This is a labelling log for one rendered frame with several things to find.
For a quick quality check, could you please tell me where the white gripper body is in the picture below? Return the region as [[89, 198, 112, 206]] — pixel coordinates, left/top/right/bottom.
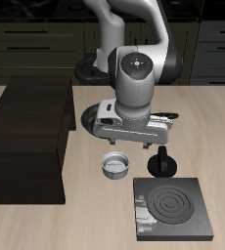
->
[[91, 114, 175, 146]]

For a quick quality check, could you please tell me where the round black stove knob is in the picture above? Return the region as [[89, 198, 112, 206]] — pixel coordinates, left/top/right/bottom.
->
[[146, 145, 179, 179]]

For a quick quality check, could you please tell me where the dark grey stove plate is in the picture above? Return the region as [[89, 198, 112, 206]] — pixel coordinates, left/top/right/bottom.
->
[[132, 177, 215, 242]]

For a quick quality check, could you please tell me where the dark wooden cabinet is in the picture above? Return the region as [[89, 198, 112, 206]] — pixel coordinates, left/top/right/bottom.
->
[[0, 74, 77, 206]]

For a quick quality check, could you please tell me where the dark grey kitchen cupboard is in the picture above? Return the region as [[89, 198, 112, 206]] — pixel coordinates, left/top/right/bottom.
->
[[188, 19, 225, 87]]

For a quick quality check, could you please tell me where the dark olive kitchen cupboard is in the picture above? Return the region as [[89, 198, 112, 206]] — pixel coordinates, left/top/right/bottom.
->
[[0, 20, 201, 87]]

